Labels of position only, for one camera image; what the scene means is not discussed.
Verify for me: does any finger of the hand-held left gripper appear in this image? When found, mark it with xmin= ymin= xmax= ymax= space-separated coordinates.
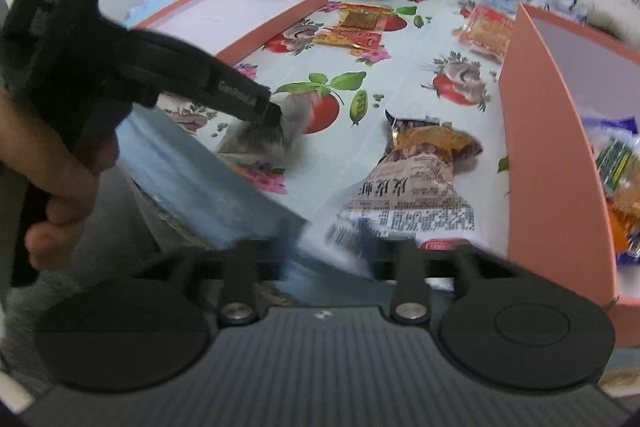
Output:
xmin=257 ymin=98 xmax=287 ymax=129

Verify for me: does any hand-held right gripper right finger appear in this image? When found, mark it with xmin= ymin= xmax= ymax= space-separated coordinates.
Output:
xmin=357 ymin=222 xmax=523 ymax=324

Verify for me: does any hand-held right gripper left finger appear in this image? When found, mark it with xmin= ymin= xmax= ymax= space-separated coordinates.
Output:
xmin=132 ymin=232 xmax=306 ymax=324

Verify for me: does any clear dark snack packet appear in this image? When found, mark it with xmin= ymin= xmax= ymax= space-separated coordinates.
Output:
xmin=217 ymin=94 xmax=315 ymax=158

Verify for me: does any newsprint pattern snack packet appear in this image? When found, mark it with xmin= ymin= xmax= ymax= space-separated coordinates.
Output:
xmin=325 ymin=109 xmax=484 ymax=254

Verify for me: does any deep pink box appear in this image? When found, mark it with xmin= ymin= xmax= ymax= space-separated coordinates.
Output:
xmin=498 ymin=3 xmax=640 ymax=351

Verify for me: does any green white snack packet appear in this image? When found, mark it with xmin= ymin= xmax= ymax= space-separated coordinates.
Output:
xmin=595 ymin=139 xmax=640 ymax=200

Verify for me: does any person's left hand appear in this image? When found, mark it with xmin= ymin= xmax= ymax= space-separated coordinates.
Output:
xmin=0 ymin=87 xmax=121 ymax=271

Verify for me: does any red yellow snack packet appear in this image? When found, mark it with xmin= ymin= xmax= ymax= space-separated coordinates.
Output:
xmin=314 ymin=28 xmax=384 ymax=50

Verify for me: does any shallow pink box lid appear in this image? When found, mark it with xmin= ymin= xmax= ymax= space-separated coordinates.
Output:
xmin=132 ymin=0 xmax=330 ymax=67

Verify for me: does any person's grey fleece clothing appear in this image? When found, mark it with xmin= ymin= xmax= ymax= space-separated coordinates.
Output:
xmin=0 ymin=167 xmax=168 ymax=358

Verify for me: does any clear orange snack packet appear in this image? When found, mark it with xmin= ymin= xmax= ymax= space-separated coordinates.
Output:
xmin=452 ymin=23 xmax=515 ymax=66

